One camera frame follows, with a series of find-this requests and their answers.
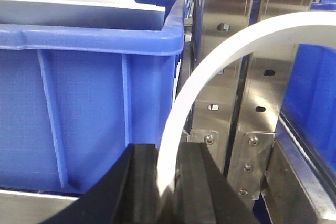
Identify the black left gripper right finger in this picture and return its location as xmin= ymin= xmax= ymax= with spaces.
xmin=174 ymin=142 xmax=259 ymax=223

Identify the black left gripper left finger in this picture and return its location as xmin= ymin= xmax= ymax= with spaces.
xmin=44 ymin=144 xmax=159 ymax=223

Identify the white ring pipe clamp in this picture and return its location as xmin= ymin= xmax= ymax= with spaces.
xmin=157 ymin=10 xmax=335 ymax=196

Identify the large blue plastic bin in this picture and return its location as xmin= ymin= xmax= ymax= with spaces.
xmin=1 ymin=0 xmax=184 ymax=194

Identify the blue bin right side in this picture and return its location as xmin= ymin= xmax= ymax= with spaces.
xmin=283 ymin=44 xmax=335 ymax=182

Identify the white panel inside bin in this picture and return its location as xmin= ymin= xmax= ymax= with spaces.
xmin=1 ymin=0 xmax=166 ymax=30

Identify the steel perforated rack upright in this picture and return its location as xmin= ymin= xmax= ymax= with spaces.
xmin=191 ymin=0 xmax=312 ymax=204

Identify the steel shelf rail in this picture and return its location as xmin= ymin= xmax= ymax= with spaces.
xmin=261 ymin=119 xmax=335 ymax=223

